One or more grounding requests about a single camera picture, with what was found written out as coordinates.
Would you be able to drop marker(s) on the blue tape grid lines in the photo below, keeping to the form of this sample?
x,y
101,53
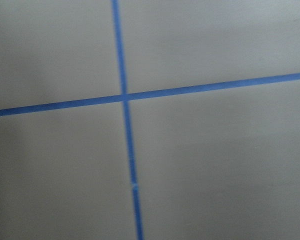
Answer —
x,y
126,96

